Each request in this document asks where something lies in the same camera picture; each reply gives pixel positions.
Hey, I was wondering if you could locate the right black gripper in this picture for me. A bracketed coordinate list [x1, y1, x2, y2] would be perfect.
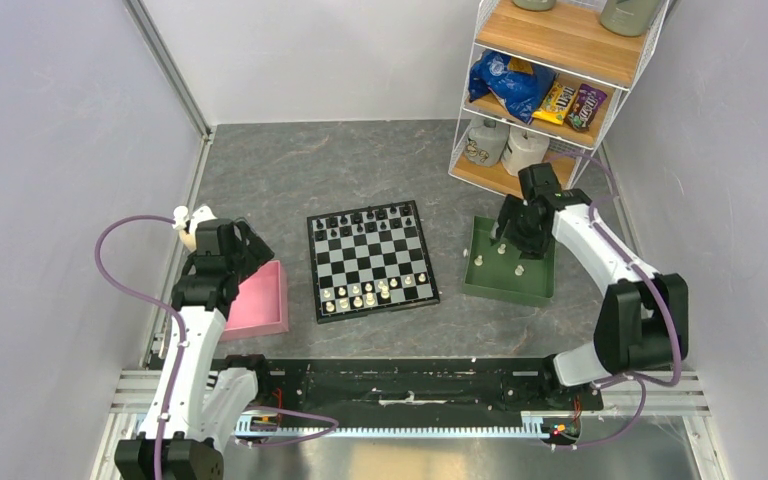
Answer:
[488, 193, 551, 261]

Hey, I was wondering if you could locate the green plastic tray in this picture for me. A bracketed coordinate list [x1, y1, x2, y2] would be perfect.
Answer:
[462, 216, 555, 308]

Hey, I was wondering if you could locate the pink plastic tray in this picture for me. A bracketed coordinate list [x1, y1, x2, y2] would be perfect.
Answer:
[220, 260, 290, 342]

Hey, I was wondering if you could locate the black white chessboard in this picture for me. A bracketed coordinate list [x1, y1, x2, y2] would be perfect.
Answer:
[306, 200, 440, 324]

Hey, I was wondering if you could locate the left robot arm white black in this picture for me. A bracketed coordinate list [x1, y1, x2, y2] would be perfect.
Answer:
[114, 219, 274, 479]

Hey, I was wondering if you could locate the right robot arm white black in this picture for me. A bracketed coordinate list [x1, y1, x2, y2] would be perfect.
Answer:
[490, 163, 689, 409]

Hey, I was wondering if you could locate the white paper roll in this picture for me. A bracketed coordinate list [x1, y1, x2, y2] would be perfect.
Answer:
[501, 128, 551, 177]

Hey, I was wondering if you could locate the white jug with label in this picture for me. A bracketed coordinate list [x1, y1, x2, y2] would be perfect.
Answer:
[465, 118, 509, 167]

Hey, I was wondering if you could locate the yellow candy bag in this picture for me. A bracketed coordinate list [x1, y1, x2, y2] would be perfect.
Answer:
[532, 81, 578, 125]

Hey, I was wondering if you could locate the blue snack bag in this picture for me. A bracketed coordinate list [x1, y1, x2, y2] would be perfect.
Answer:
[467, 50, 556, 124]

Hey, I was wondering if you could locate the brown candy bag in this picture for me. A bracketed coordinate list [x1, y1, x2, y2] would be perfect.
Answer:
[564, 83, 608, 132]

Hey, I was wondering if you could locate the grey green bottle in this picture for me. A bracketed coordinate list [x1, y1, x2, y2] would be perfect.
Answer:
[599, 0, 662, 37]

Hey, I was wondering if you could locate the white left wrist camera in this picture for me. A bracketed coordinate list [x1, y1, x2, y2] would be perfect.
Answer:
[172, 205, 217, 252]

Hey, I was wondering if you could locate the white wire wooden shelf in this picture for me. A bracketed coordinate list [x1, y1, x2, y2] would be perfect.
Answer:
[448, 1, 670, 195]

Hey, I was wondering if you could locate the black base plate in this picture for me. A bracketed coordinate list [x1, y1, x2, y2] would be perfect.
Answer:
[212, 355, 604, 428]

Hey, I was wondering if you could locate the grey cable duct strip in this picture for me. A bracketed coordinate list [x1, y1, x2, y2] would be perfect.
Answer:
[234, 412, 583, 441]

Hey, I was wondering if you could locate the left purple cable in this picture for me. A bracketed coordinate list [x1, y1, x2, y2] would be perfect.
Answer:
[94, 215, 340, 480]

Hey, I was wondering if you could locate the aluminium corner rail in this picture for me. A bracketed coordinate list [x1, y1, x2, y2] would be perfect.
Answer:
[123, 0, 213, 138]

